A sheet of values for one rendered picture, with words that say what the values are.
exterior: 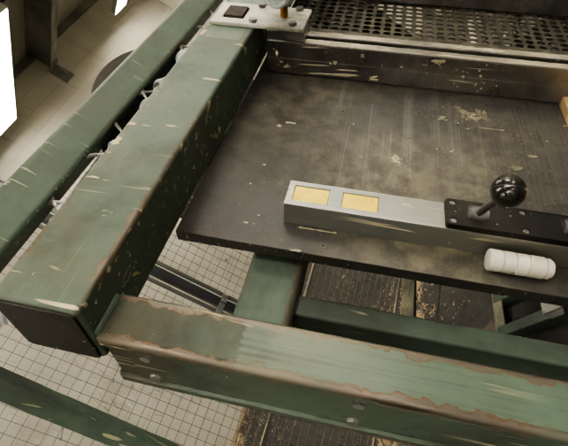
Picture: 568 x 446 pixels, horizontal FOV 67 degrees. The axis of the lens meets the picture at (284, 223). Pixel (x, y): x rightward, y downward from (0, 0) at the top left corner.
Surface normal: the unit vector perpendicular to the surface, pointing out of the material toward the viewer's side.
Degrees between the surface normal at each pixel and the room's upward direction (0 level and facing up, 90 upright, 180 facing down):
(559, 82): 90
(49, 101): 90
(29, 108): 90
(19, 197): 90
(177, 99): 60
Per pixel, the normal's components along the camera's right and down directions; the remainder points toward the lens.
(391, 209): 0.00, -0.68
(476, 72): -0.22, 0.72
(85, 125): 0.49, -0.51
